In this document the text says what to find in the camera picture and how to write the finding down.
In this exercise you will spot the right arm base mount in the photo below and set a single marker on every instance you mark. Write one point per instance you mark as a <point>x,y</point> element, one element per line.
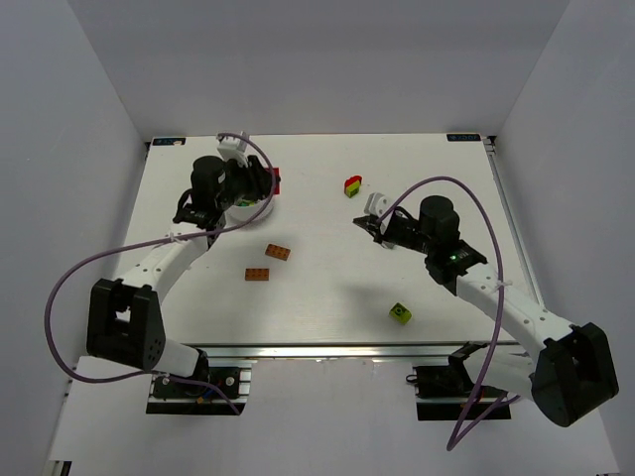
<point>461,392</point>

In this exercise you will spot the left blue table label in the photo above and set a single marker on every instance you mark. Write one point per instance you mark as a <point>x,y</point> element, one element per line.
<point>168,142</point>

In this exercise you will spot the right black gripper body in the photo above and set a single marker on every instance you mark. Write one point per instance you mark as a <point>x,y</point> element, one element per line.
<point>375,229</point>

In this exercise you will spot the lower orange flat lego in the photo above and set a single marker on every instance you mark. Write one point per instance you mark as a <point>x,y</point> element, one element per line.
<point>257,274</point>

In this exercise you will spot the red half-round lego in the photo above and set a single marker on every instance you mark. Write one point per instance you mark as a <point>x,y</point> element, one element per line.
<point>277,184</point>

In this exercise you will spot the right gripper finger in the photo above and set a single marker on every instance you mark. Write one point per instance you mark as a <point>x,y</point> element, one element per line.
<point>369,223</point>
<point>380,239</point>

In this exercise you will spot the white round divided container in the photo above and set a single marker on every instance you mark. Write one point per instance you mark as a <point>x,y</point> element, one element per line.
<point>252,213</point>

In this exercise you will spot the right blue table label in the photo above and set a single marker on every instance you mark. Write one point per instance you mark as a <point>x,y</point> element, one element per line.
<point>463,137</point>

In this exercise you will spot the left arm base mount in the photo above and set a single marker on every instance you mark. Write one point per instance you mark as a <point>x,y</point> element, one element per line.
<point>232,386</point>

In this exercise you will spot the orange flat lego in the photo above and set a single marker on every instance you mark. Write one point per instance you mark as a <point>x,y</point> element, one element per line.
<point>257,274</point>
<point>278,252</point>

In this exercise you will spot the blue table label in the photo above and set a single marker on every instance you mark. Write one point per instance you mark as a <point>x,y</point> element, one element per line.
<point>168,142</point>
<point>463,137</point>

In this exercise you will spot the red and lime lego stack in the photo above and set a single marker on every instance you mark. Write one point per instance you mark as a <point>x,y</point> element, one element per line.
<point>352,186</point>

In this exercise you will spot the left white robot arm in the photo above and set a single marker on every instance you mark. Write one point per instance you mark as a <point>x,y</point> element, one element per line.
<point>125,323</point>

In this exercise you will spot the aluminium table frame rail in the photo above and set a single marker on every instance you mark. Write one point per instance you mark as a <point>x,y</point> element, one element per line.
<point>307,351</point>

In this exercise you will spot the lime lego with print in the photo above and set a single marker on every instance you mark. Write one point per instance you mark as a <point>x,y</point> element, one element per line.
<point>400,313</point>

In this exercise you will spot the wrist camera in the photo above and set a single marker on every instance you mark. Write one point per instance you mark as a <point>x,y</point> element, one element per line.
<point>232,147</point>
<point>377,204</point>

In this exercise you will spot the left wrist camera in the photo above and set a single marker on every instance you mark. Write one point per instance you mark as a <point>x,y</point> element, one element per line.
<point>232,147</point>

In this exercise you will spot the upper orange flat lego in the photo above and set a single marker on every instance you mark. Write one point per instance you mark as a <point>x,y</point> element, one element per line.
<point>278,252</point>

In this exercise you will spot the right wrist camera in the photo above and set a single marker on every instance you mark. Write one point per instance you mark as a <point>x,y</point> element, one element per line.
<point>377,204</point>

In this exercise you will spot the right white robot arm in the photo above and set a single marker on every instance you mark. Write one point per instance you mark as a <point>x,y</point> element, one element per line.
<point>565,369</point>

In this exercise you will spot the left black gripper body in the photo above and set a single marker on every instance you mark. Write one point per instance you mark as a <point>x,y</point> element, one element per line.
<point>256,175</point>

